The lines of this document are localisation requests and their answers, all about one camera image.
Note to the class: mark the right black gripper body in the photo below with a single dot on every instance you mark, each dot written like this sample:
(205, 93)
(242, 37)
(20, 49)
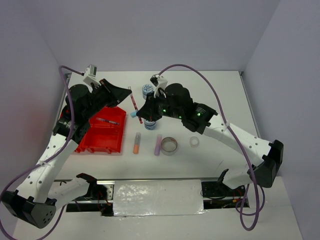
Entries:
(158, 106)

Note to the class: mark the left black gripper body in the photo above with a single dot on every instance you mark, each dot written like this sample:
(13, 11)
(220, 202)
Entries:
(104, 96)

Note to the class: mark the blue white putty jar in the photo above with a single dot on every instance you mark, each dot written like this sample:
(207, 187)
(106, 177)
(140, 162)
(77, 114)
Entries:
(146, 89)
(149, 125)

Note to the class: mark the blue glue stick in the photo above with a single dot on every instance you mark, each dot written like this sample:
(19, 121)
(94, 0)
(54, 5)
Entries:
(133, 114)

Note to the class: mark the red gel pen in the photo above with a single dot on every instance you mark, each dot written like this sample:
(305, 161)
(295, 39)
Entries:
(134, 104)

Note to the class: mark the blue gel pen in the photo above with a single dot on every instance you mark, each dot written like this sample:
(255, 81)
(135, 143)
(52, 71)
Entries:
(107, 121)

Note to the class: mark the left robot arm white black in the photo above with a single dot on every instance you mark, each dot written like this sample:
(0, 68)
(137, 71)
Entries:
(35, 201)

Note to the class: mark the purple glue stick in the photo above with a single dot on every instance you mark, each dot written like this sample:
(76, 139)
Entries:
(158, 145)

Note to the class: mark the large clear tape roll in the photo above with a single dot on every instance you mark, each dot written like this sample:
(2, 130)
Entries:
(169, 146)

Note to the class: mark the red compartment storage bin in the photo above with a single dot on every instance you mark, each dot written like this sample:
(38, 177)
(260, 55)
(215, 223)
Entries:
(103, 137)

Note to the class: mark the orange glue stick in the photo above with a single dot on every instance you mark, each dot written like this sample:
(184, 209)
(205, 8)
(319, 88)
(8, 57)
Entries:
(137, 141)

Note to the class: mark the small clear tape roll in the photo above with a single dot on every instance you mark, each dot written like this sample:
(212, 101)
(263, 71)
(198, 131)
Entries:
(194, 142)

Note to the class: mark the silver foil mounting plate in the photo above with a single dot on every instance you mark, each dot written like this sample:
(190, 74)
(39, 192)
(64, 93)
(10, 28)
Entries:
(157, 198)

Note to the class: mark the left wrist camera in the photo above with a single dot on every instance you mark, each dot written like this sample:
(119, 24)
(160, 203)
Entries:
(89, 76)

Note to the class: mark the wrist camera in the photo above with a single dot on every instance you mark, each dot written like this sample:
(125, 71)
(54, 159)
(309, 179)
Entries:
(89, 76)
(160, 83)

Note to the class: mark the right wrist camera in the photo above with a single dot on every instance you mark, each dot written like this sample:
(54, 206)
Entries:
(160, 83)

